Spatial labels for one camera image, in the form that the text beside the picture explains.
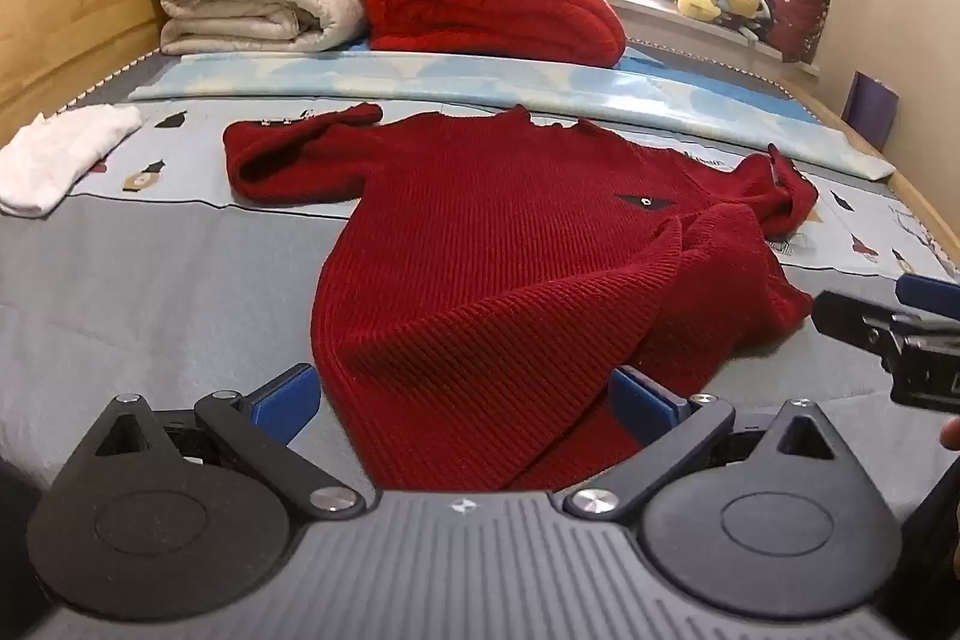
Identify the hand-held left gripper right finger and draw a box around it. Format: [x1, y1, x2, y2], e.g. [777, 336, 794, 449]
[564, 366, 848, 522]

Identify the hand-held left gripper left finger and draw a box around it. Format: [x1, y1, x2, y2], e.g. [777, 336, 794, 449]
[75, 362, 368, 522]

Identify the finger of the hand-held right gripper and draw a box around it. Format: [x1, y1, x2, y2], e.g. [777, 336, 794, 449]
[895, 274, 960, 315]
[812, 289, 912, 357]

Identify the dark red knit sweater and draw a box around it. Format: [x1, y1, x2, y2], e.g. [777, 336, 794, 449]
[223, 101, 818, 492]

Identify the purple box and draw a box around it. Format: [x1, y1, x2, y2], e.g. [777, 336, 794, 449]
[846, 71, 899, 151]

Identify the dark red cushion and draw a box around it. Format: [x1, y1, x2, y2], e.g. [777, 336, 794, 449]
[765, 0, 833, 65]

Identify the white cloth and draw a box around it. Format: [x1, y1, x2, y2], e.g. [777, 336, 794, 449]
[0, 104, 145, 217]

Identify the pale yellow plush toy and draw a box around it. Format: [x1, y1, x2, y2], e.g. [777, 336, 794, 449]
[675, 0, 725, 26]

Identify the blue patterned mat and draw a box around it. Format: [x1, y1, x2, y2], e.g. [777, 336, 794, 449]
[127, 47, 897, 182]

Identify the red folded blanket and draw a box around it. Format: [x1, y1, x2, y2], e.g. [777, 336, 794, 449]
[366, 0, 627, 70]

